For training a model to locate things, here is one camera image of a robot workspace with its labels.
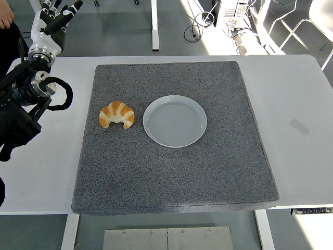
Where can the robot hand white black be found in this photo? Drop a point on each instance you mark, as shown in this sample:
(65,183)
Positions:
(41,39)

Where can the croissant bread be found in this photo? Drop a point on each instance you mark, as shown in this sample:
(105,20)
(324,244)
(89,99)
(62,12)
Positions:
(117,112)

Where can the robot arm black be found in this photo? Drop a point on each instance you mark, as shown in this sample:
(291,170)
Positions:
(15,125)

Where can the light grey round plate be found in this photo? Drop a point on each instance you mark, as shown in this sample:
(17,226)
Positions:
(174,125)

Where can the grey metal plate with screws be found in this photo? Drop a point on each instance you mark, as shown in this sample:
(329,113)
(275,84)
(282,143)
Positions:
(156,239)

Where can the person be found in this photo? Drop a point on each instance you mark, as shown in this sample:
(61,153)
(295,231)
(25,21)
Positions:
(7,41)

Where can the white background table leg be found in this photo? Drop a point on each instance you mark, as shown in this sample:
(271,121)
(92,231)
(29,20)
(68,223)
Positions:
(155,26)

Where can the grey felt mat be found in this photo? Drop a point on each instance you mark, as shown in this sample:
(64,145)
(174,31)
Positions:
(156,177)

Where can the white computer tower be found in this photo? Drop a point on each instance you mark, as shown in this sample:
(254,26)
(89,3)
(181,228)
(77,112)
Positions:
(229,13)

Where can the clear tape piece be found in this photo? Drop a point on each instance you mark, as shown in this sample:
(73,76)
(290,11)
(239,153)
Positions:
(300,127)

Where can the white chair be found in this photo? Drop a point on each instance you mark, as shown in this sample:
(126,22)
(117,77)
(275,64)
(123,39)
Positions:
(322,20)

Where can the table height control panel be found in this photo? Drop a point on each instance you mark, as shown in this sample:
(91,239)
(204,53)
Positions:
(312,211)

